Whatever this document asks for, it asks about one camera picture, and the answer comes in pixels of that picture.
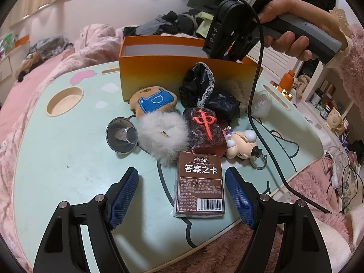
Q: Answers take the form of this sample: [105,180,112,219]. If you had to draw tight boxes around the white cables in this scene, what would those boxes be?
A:
[324,145,364,200]

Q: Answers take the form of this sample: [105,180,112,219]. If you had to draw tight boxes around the grey patterned cloth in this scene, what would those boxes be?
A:
[27,35,74,60]

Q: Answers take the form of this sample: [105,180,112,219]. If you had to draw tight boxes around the black cable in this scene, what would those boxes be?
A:
[247,13,332,214]

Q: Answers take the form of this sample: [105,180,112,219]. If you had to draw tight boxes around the clear plastic wrap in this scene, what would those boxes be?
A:
[253,90,273,117]

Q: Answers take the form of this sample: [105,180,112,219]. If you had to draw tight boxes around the pink blanket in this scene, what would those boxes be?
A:
[0,24,124,200]

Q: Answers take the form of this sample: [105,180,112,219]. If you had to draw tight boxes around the brown plush bear blue patch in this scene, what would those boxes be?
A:
[129,85,178,118]

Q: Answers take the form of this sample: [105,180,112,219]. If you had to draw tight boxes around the small silver funnel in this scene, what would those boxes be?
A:
[106,117,140,154]

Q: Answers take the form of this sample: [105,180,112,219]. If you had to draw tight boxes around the brown plush tile red character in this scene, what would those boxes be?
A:
[182,107,226,152]

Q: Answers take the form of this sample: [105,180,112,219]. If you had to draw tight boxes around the orange bottle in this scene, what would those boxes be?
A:
[280,70,295,91]

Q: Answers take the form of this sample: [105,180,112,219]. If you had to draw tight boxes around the group of small bottles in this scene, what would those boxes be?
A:
[310,88,339,120]

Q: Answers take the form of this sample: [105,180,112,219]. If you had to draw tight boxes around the cream floral mug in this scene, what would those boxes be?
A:
[326,110,350,134]

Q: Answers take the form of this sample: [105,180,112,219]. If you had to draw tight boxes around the pile of dark clothes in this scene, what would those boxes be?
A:
[124,11,200,37]

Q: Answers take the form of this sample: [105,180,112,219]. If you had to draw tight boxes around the brown card box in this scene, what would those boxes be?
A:
[171,151,226,219]

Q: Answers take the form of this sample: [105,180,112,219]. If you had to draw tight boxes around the white fluffy pompom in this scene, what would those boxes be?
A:
[138,111,190,167]

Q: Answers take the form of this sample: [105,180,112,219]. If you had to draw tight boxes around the person's right hand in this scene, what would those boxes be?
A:
[259,0,349,61]

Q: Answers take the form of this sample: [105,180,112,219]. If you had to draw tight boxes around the cream doll keychain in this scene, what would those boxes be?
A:
[225,128,268,171]

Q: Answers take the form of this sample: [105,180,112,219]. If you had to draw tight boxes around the white low shelf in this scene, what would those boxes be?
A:
[296,58,353,120]

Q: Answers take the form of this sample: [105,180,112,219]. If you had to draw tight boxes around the orange cardboard box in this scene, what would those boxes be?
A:
[119,35,263,103]

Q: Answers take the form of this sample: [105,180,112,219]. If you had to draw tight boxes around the pale green hanging garment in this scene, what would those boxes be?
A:
[197,12,217,39]

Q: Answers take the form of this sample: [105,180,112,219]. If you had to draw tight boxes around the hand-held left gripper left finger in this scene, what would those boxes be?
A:
[33,167,140,273]

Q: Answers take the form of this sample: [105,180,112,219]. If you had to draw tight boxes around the beige cloth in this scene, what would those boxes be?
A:
[294,74,312,97]

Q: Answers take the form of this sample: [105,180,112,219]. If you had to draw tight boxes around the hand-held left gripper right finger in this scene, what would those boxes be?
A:
[225,166,330,273]

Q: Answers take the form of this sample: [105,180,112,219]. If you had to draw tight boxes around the person's right forearm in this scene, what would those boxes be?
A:
[330,7,364,91]

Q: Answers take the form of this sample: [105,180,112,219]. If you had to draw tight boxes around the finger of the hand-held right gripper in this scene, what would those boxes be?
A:
[227,33,253,63]

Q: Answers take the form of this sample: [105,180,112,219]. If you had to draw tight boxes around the black lace-trimmed cloth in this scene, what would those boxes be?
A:
[179,62,241,120]

